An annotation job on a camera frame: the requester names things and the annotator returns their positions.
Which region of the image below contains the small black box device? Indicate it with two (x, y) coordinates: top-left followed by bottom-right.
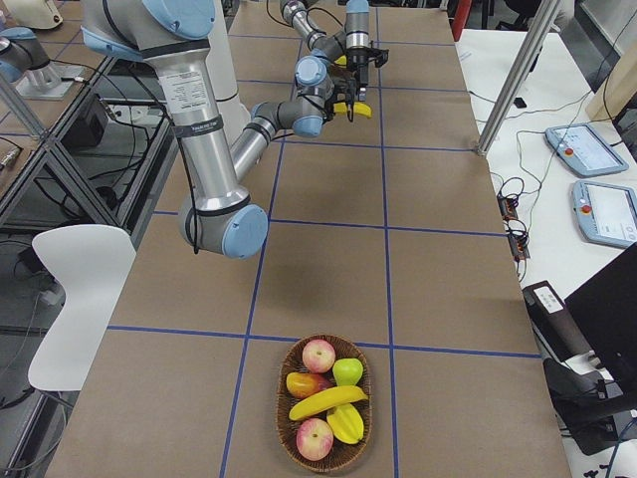
(514, 97), (527, 109)

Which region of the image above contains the blue teach pendant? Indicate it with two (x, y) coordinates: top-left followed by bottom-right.
(544, 123), (628, 177)
(571, 180), (636, 249)

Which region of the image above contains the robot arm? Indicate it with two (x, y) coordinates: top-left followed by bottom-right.
(82, 1), (369, 259)
(279, 1), (373, 102)

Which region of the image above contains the blue teach pendant near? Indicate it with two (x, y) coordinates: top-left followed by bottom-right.
(571, 180), (636, 249)

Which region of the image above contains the small yellow fruit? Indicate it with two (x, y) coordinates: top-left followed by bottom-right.
(286, 372), (333, 399)

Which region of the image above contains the aluminium frame post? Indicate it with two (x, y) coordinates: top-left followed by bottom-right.
(476, 0), (560, 156)

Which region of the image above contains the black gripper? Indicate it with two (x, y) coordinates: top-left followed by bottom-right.
(346, 47), (370, 70)
(328, 68), (369, 105)

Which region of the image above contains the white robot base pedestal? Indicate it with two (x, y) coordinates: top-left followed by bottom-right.
(206, 0), (250, 128)

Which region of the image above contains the green apple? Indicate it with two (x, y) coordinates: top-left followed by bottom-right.
(331, 358), (364, 386)

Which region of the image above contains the black box with label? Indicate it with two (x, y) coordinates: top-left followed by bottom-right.
(523, 281), (598, 361)

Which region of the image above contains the white chair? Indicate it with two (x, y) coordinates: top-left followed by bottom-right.
(28, 224), (135, 392)

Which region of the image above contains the red peach apple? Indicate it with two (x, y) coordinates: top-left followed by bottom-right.
(302, 339), (336, 373)
(296, 418), (333, 461)

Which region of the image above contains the black monitor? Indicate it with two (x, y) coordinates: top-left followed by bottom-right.
(565, 245), (636, 390)

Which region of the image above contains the brown wicker fruit basket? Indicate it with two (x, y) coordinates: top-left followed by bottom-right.
(276, 334), (372, 474)

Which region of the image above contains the yellow star fruit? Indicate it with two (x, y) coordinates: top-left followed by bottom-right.
(326, 403), (364, 445)

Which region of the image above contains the blue teach pendant far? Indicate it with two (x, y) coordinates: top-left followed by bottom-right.
(544, 123), (628, 177)

